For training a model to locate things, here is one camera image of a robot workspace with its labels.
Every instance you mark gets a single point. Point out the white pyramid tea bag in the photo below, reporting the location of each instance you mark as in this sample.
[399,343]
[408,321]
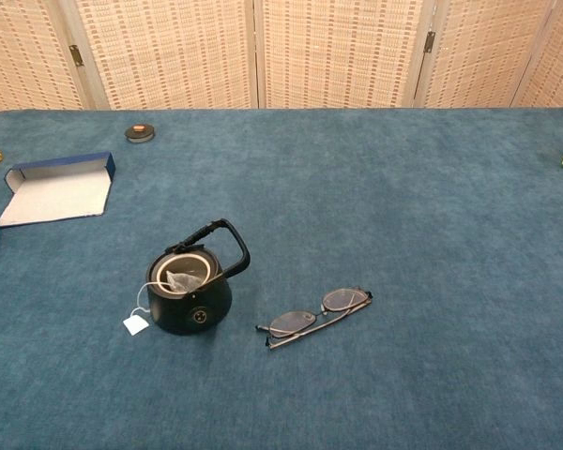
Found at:
[182,281]

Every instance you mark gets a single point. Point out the small black round disc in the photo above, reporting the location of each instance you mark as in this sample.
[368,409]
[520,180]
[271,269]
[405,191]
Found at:
[140,134]

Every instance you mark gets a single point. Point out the blue felt table cover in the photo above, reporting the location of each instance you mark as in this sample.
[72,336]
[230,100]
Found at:
[403,234]

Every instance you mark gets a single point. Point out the woven folding screen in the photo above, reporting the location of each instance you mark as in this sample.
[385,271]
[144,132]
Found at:
[169,47]

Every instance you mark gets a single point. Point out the black screen hinge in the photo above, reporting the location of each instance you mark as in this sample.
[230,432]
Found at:
[430,41]
[77,55]

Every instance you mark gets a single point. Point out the folded metal frame eyeglasses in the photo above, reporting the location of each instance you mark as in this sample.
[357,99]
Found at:
[291,323]

